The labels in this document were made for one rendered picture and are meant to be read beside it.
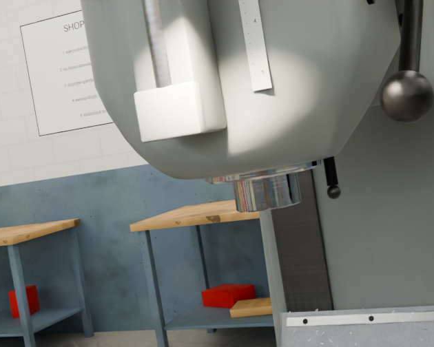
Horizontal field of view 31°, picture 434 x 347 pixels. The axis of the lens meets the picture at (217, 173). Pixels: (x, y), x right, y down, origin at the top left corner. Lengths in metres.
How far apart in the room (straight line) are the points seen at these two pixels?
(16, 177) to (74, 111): 0.77
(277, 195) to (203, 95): 0.12
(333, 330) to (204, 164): 0.51
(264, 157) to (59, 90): 5.41
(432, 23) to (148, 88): 0.27
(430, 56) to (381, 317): 0.40
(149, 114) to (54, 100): 5.45
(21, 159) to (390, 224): 5.33
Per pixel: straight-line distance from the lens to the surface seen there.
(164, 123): 0.44
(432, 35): 0.63
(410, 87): 0.43
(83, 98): 5.74
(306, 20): 0.46
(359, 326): 0.95
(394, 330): 0.94
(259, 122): 0.46
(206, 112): 0.44
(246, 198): 0.54
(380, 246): 0.93
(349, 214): 0.93
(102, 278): 5.85
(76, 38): 5.77
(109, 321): 5.92
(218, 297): 4.98
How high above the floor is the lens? 1.34
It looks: 3 degrees down
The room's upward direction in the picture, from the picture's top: 9 degrees counter-clockwise
